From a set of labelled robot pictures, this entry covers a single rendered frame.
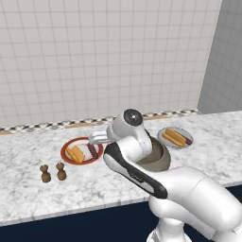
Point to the brown wooden shaker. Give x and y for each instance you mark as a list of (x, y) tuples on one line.
[(45, 174), (60, 172)]

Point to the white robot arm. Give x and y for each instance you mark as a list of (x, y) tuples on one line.
[(189, 192)]

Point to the orange hot dog bun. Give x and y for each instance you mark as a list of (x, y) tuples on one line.
[(173, 137), (75, 154)]

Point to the red rimmed plate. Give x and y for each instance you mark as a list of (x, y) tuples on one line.
[(70, 157)]

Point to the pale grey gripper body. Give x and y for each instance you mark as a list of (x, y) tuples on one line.
[(98, 137)]

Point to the grey blue plate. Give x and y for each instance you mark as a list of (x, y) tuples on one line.
[(167, 143)]

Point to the dark red sausage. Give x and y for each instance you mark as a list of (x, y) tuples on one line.
[(92, 151), (188, 141)]

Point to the dark blue counter cabinet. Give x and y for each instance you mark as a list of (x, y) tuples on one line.
[(78, 223)]

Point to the grey brown bowl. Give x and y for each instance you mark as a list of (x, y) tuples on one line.
[(159, 156)]

